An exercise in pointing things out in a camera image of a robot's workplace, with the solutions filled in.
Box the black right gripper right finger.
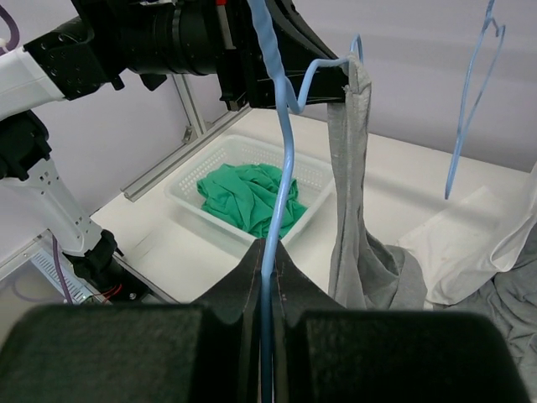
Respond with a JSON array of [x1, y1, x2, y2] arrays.
[[272, 248, 529, 402]]

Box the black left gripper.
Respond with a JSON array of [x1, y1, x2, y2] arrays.
[[216, 1, 347, 112]]

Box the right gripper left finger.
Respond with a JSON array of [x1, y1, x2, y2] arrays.
[[1, 239, 264, 402]]

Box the grey tank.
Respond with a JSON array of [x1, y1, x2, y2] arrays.
[[447, 243, 536, 388], [327, 55, 427, 310]]

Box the green tank top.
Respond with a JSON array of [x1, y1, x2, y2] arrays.
[[196, 164, 282, 238]]

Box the light blue wire hanger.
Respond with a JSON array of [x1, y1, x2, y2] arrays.
[[443, 0, 507, 201]]

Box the white tank top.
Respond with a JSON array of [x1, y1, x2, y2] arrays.
[[397, 170, 536, 306]]

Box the white perforated plastic basket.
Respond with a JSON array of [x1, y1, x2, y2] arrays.
[[164, 134, 335, 257]]

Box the aluminium frame left posts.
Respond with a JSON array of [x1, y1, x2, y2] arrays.
[[121, 75, 251, 202]]

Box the white slotted cable duct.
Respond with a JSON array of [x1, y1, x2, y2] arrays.
[[30, 249, 93, 305]]

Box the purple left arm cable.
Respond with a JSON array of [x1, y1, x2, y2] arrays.
[[0, 6, 20, 54]]

